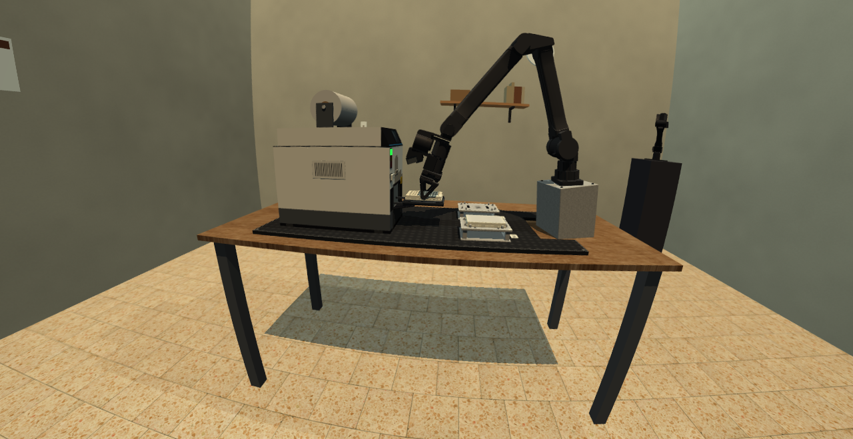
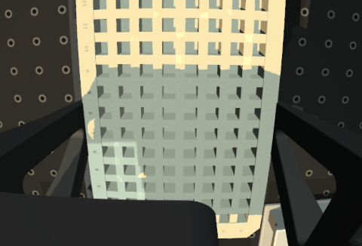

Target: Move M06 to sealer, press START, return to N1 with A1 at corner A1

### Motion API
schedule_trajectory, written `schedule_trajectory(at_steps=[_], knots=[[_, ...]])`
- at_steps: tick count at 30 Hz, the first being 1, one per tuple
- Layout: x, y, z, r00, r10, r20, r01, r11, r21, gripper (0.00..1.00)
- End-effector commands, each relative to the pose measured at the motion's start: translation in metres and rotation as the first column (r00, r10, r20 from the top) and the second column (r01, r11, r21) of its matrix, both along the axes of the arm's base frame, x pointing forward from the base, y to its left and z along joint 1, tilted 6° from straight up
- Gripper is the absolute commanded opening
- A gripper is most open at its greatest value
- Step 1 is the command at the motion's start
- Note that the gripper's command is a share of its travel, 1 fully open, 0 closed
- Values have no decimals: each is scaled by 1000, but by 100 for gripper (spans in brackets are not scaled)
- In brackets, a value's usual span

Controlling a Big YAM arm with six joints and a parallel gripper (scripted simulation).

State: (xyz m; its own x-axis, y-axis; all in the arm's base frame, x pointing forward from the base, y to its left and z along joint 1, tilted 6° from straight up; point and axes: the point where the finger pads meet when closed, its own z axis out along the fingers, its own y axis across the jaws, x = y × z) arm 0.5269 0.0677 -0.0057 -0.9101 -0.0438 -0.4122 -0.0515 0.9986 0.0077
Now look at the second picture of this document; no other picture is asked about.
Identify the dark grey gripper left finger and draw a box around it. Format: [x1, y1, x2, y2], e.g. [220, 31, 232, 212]
[0, 100, 88, 198]

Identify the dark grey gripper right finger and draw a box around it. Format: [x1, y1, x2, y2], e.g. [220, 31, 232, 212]
[271, 100, 362, 246]

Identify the cream plate with grid of square wells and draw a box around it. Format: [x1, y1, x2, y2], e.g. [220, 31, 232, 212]
[76, 0, 286, 238]

